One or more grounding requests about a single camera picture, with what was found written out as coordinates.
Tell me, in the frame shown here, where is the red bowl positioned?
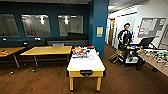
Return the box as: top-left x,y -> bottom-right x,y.
87,45 -> 95,50

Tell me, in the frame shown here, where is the orange game box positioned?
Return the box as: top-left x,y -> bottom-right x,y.
72,47 -> 84,54

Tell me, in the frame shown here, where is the black cushion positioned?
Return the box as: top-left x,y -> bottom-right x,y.
66,31 -> 89,41

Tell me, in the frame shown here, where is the dark framed window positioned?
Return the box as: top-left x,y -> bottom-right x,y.
21,13 -> 52,37
0,13 -> 20,37
57,14 -> 84,36

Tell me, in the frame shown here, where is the brown wooden door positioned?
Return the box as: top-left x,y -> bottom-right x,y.
108,19 -> 116,48

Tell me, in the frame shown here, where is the brown bag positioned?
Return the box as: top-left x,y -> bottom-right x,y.
109,54 -> 119,64

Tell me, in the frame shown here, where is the long wooden table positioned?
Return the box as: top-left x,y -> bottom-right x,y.
0,46 -> 27,75
19,45 -> 73,73

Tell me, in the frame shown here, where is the person in dark shirt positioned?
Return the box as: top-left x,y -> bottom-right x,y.
116,22 -> 134,50

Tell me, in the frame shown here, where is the yellow green toy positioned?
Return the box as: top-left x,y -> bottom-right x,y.
127,46 -> 137,50

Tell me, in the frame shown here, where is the white outlet plate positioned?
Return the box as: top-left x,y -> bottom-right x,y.
34,37 -> 42,41

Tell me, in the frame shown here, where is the ceiling light panel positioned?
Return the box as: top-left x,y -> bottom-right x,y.
107,4 -> 116,10

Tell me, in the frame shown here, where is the black bench sofa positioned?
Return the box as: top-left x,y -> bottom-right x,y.
0,35 -> 89,48

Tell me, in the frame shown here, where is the black monitor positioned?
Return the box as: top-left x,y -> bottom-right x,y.
138,36 -> 156,48

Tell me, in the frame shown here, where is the small red white item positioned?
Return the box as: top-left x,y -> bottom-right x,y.
0,51 -> 8,56

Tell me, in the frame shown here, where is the pale yellow wall sign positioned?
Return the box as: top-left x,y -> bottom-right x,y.
96,26 -> 104,38

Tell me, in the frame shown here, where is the wall board with papers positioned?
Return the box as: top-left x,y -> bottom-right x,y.
137,17 -> 167,38

